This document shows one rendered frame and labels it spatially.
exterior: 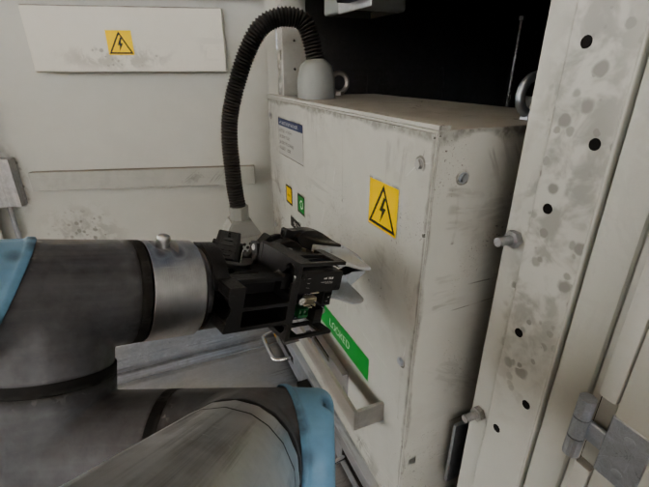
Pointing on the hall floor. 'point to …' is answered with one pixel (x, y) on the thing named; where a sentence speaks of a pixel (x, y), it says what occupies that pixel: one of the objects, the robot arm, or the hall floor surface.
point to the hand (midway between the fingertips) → (352, 266)
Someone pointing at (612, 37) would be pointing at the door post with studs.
